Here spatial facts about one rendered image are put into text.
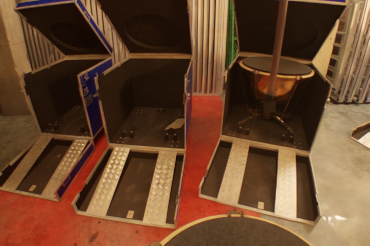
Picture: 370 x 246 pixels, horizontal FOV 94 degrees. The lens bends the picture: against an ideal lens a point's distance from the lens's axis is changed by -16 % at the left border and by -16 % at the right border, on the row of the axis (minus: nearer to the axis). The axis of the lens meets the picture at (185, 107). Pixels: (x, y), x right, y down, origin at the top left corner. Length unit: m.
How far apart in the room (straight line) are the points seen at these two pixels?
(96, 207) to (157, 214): 0.54
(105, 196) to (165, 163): 0.65
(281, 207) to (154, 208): 1.10
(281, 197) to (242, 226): 1.23
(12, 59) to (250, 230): 3.79
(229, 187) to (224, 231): 1.19
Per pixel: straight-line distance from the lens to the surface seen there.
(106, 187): 2.06
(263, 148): 2.43
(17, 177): 2.66
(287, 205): 2.04
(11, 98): 4.27
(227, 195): 1.97
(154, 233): 1.77
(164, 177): 1.99
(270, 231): 0.89
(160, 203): 1.86
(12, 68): 3.99
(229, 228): 0.86
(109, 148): 2.41
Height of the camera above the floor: 1.52
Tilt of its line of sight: 26 degrees down
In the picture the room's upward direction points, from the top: straight up
